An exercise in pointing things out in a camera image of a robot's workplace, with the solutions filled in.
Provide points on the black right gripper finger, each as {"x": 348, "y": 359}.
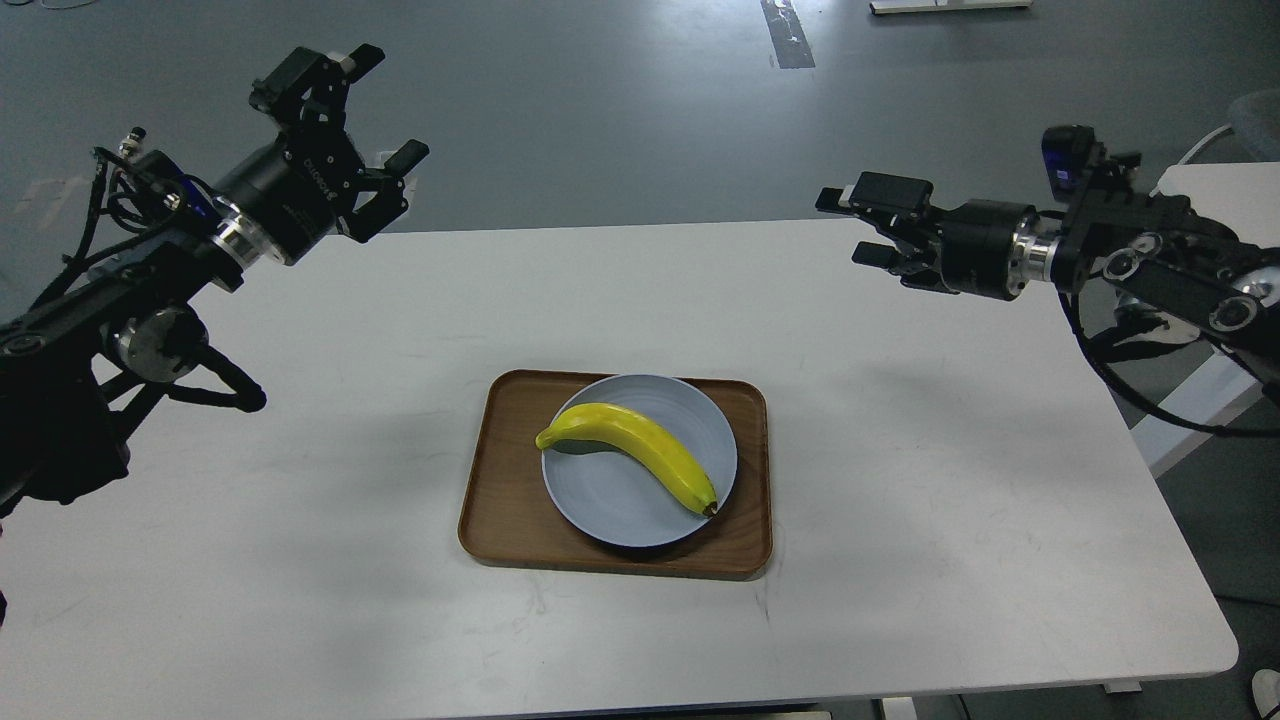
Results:
{"x": 912, "y": 271}
{"x": 895, "y": 205}

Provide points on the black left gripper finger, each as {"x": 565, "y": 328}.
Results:
{"x": 371, "y": 198}
{"x": 308, "y": 91}

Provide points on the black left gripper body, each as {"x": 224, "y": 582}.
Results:
{"x": 294, "y": 192}

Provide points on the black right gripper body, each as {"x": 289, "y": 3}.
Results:
{"x": 973, "y": 246}

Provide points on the yellow banana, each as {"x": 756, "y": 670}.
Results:
{"x": 597, "y": 427}

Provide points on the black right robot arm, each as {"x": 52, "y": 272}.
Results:
{"x": 1123, "y": 262}

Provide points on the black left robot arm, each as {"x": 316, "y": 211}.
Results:
{"x": 114, "y": 333}

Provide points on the white furniture base top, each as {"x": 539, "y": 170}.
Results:
{"x": 902, "y": 7}

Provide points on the grey office chair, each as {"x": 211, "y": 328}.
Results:
{"x": 1254, "y": 120}

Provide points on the brown wooden tray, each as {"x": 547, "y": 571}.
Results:
{"x": 507, "y": 518}

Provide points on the white table leg foot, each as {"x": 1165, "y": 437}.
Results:
{"x": 1265, "y": 688}

